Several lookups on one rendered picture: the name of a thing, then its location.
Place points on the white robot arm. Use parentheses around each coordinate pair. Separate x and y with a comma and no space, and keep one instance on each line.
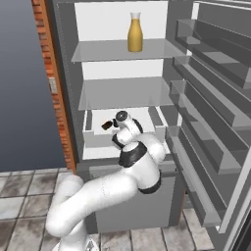
(108,192)

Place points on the dark brown eggplant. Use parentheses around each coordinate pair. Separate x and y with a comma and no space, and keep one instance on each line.
(106,125)

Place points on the white fridge drawer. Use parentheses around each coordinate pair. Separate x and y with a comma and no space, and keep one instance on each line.
(98,137)

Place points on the glass fridge shelf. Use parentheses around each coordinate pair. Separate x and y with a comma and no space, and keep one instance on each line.
(104,50)
(124,93)

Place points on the grey fridge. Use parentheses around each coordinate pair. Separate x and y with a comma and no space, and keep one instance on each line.
(65,81)

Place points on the grey freezer drawer front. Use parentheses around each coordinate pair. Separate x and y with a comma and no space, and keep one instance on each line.
(137,209)

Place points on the grey fridge door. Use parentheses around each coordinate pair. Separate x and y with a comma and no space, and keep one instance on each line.
(228,39)

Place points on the grey door bin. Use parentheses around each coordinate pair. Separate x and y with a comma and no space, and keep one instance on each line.
(215,62)
(209,94)
(202,130)
(192,183)

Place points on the orange juice glass bottle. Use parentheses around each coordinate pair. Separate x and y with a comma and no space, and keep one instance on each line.
(135,37)

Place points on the grey wall socket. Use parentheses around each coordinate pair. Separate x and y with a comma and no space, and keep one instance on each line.
(53,85)

